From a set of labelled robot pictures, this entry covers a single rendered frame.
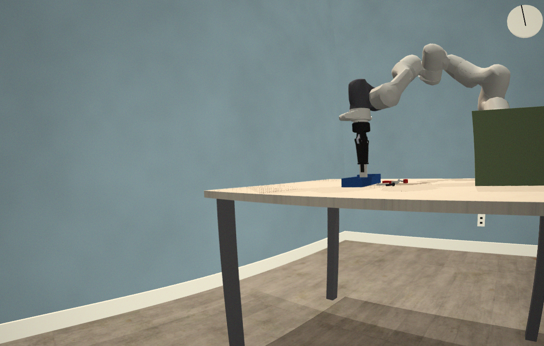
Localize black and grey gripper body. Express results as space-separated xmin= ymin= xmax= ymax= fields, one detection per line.
xmin=352 ymin=122 xmax=370 ymax=145

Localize blue bin rack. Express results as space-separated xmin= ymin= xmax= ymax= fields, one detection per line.
xmin=342 ymin=174 xmax=381 ymax=187

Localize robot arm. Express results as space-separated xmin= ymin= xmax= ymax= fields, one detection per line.
xmin=339 ymin=44 xmax=510 ymax=123

